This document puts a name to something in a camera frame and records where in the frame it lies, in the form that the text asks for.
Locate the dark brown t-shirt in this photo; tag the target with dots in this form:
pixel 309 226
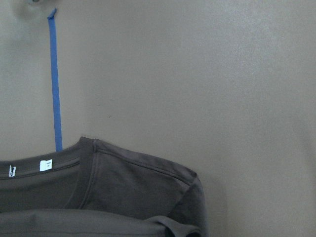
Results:
pixel 96 189

